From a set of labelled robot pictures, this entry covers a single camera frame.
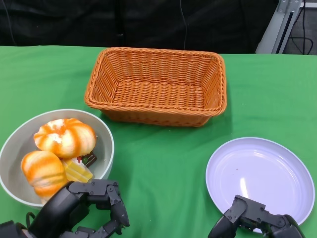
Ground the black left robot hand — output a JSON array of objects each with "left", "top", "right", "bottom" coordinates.
[{"left": 27, "top": 179, "right": 131, "bottom": 238}]

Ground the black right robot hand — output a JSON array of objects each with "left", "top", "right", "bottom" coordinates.
[{"left": 207, "top": 195, "right": 305, "bottom": 238}]

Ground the oval orange striped bread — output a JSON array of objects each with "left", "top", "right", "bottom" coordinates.
[{"left": 20, "top": 150, "right": 69, "bottom": 205}]

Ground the ring-shaped orange striped bread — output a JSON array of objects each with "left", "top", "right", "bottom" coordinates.
[{"left": 33, "top": 118, "right": 97, "bottom": 159}]

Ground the grey-green bowl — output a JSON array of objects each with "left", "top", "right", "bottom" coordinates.
[{"left": 0, "top": 109, "right": 115, "bottom": 208}]

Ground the yellow layered cake slice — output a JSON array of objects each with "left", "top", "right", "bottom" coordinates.
[{"left": 61, "top": 158, "right": 94, "bottom": 183}]

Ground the chocolate cake piece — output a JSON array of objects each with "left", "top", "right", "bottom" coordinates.
[{"left": 81, "top": 151, "right": 98, "bottom": 167}]

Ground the pale lavender plate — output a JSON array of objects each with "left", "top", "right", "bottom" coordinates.
[{"left": 205, "top": 137, "right": 310, "bottom": 234}]

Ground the orange wicker basket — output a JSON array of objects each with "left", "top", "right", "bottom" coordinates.
[{"left": 84, "top": 47, "right": 227, "bottom": 127}]

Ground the green tablecloth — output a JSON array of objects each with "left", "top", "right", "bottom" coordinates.
[{"left": 0, "top": 44, "right": 317, "bottom": 238}]

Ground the black stand pole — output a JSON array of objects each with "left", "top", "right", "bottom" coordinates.
[{"left": 115, "top": 0, "right": 125, "bottom": 47}]

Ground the black backdrop cloth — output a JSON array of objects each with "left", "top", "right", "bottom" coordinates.
[{"left": 0, "top": 0, "right": 275, "bottom": 54}]

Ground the grey aluminium frame post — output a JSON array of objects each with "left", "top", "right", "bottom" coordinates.
[{"left": 255, "top": 0, "right": 306, "bottom": 54}]

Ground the black hanging cable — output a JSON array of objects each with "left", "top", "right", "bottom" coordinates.
[{"left": 180, "top": 0, "right": 189, "bottom": 50}]

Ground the black floor cable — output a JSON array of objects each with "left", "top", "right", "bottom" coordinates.
[{"left": 288, "top": 4, "right": 317, "bottom": 54}]

